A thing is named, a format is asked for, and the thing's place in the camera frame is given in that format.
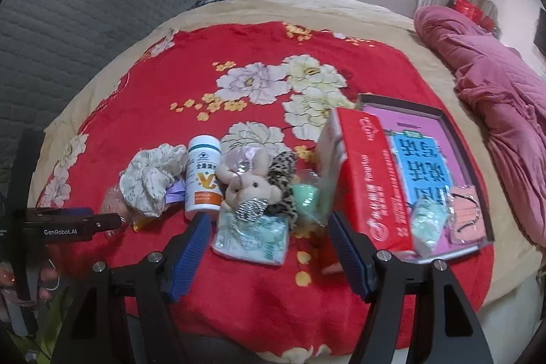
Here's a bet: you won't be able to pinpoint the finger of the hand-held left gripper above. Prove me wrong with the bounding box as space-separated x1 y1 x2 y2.
25 207 94 222
87 213 123 239

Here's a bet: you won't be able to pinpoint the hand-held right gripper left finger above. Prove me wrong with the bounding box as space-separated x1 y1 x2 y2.
50 213 214 364

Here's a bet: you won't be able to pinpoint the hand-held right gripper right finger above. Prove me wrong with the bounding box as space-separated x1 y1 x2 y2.
328 211 498 364

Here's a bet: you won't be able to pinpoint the green white tissue packet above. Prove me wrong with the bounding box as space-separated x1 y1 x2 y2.
212 214 291 266

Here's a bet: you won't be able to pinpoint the white floral scrunchie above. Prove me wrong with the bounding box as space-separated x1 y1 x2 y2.
118 143 189 218

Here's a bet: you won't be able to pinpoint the mint green makeup sponge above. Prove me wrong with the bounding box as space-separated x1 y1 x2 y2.
291 180 321 220

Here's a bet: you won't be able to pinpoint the small plush bear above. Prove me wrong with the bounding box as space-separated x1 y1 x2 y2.
215 153 272 220

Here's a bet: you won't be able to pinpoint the pink box tray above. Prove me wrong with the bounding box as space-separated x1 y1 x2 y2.
355 93 495 264

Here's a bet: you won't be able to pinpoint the purple soft item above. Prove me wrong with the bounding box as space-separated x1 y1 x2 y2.
164 183 187 203

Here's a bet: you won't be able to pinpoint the person's left hand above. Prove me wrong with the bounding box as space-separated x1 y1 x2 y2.
37 267 60 302

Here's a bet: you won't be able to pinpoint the white pill bottle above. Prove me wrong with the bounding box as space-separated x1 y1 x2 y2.
184 135 222 214

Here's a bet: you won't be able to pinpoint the red cardboard box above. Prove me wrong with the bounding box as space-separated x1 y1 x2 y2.
318 107 416 254

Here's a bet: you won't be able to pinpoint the mint green wrapped packet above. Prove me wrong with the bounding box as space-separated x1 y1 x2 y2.
410 197 449 256

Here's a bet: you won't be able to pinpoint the leopard print scrunchie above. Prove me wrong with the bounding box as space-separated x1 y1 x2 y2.
264 151 299 230

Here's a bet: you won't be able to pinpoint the pink face mask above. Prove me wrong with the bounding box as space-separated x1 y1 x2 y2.
448 185 487 246

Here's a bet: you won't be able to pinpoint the red floral blanket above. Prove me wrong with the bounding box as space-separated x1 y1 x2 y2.
36 20 495 358

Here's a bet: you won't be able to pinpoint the grey pillow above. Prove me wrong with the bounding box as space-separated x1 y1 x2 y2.
0 0 222 162

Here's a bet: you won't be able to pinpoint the pink quilt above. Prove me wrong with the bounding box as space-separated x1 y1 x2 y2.
413 5 546 264

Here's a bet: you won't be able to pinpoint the beige bed sheet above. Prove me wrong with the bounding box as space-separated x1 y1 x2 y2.
26 0 539 364

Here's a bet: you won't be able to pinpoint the red bags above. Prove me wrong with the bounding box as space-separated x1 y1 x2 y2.
446 0 501 37

